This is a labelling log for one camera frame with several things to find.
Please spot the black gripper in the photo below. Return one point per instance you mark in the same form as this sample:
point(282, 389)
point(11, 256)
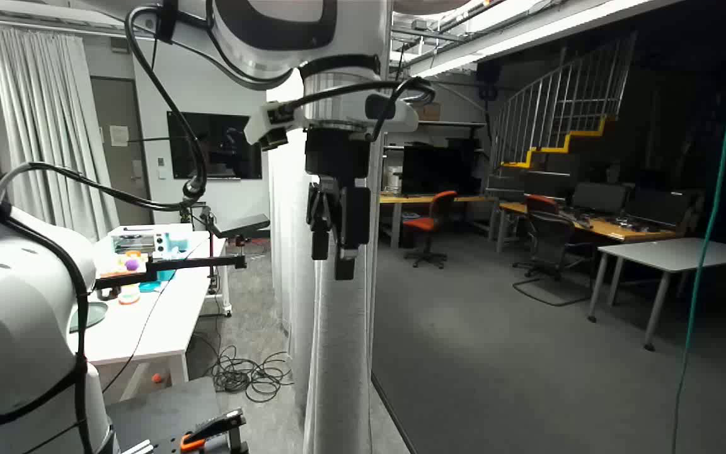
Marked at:
point(339, 155)

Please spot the grey white fabric curtain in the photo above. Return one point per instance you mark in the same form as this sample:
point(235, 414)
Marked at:
point(340, 362)

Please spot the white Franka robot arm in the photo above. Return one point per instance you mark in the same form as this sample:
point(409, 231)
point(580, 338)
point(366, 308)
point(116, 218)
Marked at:
point(11, 319)

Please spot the small wooden desk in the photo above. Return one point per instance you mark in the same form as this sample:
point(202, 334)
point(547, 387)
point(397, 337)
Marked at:
point(415, 201)

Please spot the red office chair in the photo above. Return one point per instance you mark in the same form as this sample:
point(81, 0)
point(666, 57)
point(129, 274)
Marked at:
point(427, 223)

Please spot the large black screen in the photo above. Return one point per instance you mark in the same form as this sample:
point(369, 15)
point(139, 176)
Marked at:
point(435, 168)

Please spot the black clamp bar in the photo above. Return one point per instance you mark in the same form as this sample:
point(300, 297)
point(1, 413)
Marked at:
point(201, 264)

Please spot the cardboard box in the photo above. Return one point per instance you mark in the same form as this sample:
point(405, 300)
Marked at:
point(427, 110)

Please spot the teal cloth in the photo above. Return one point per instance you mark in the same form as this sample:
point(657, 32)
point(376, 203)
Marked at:
point(155, 283)

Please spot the teal white tray box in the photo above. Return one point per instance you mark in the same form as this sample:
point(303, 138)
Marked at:
point(139, 244)

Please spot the white work table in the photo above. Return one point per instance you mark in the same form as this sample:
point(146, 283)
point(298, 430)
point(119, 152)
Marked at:
point(161, 324)

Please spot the purple ball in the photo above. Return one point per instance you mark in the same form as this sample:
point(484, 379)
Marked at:
point(131, 264)

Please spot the black office chair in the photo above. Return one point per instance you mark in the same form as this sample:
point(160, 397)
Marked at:
point(547, 241)

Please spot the grey door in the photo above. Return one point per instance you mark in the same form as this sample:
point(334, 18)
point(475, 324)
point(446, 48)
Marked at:
point(119, 177)

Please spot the white paper sign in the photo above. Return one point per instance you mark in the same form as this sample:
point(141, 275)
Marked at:
point(119, 138)

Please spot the small orange ball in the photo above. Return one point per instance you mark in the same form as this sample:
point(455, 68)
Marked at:
point(158, 379)

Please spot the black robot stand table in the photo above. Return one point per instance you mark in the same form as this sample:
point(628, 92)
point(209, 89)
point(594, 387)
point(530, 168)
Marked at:
point(161, 418)

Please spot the clear glass bowl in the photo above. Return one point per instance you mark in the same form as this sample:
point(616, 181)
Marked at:
point(92, 317)

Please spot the ceiling light strip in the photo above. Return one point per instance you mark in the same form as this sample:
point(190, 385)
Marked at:
point(516, 33)

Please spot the black computer monitor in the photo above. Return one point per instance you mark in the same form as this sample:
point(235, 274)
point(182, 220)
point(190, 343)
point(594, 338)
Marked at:
point(599, 198)
point(662, 205)

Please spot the long wooden desk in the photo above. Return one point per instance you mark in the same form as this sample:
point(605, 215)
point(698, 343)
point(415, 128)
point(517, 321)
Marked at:
point(624, 227)

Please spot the white table with grey legs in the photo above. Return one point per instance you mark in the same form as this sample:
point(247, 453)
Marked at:
point(673, 252)

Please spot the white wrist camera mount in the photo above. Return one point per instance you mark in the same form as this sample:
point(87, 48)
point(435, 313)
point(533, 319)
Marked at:
point(264, 128)

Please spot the black camera stand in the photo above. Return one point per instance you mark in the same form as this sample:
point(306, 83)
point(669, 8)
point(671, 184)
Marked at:
point(202, 220)

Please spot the wall-mounted black monitor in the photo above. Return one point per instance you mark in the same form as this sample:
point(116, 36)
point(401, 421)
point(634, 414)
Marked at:
point(226, 148)

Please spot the white wall switch plate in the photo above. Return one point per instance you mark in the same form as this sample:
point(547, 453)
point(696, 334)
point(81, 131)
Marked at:
point(161, 168)

